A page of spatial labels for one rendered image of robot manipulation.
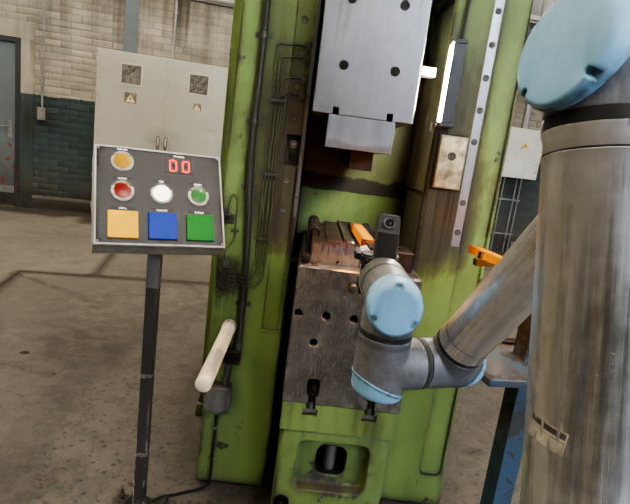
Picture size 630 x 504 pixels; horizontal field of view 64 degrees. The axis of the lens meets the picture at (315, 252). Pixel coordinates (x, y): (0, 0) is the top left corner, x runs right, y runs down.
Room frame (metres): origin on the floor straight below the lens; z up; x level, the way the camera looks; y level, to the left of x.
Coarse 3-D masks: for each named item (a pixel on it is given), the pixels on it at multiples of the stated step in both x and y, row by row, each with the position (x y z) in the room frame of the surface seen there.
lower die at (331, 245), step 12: (312, 228) 1.80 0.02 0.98; (324, 228) 1.82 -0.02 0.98; (336, 228) 1.81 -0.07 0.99; (312, 240) 1.56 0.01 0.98; (324, 240) 1.59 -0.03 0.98; (336, 240) 1.56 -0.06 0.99; (312, 252) 1.54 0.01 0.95; (324, 252) 1.54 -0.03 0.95; (336, 252) 1.55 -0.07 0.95; (348, 252) 1.55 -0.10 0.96; (336, 264) 1.55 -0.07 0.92; (348, 264) 1.55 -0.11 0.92
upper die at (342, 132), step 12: (336, 120) 1.54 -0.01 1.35; (348, 120) 1.55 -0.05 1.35; (360, 120) 1.55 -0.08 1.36; (372, 120) 1.55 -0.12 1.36; (324, 132) 1.78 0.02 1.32; (336, 132) 1.54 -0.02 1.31; (348, 132) 1.55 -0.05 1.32; (360, 132) 1.55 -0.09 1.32; (372, 132) 1.55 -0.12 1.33; (384, 132) 1.55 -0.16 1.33; (324, 144) 1.57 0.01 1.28; (336, 144) 1.54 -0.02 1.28; (348, 144) 1.55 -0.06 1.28; (360, 144) 1.55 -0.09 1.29; (372, 144) 1.55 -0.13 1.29; (384, 144) 1.55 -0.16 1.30
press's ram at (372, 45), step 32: (352, 0) 1.55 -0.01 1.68; (384, 0) 1.55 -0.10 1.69; (416, 0) 1.55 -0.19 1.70; (352, 32) 1.54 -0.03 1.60; (384, 32) 1.55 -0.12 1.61; (416, 32) 1.55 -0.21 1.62; (320, 64) 1.54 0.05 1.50; (352, 64) 1.54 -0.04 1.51; (384, 64) 1.55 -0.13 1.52; (416, 64) 1.55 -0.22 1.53; (320, 96) 1.54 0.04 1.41; (352, 96) 1.55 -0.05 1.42; (384, 96) 1.55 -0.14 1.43; (416, 96) 1.55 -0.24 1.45
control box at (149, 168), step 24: (96, 144) 1.36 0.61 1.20; (96, 168) 1.32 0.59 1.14; (120, 168) 1.35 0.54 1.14; (144, 168) 1.38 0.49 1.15; (168, 168) 1.41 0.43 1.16; (192, 168) 1.45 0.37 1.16; (216, 168) 1.48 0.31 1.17; (96, 192) 1.29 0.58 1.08; (144, 192) 1.35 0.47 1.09; (216, 192) 1.45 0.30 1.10; (96, 216) 1.27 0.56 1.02; (144, 216) 1.32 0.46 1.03; (216, 216) 1.41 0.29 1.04; (96, 240) 1.24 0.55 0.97; (120, 240) 1.26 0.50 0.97; (144, 240) 1.29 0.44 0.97; (168, 240) 1.32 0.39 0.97; (216, 240) 1.38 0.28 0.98
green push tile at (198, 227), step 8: (192, 216) 1.37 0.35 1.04; (200, 216) 1.38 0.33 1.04; (208, 216) 1.40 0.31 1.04; (192, 224) 1.36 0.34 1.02; (200, 224) 1.37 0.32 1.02; (208, 224) 1.38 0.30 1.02; (192, 232) 1.35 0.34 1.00; (200, 232) 1.36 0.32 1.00; (208, 232) 1.37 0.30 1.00; (192, 240) 1.35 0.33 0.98; (200, 240) 1.35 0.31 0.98; (208, 240) 1.36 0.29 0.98
